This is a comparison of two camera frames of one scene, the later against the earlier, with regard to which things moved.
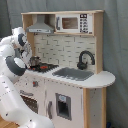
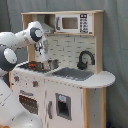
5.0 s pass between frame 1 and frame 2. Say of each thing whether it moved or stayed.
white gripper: moved
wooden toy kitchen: stayed
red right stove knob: stayed
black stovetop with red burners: stayed
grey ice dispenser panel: stayed
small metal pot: moved
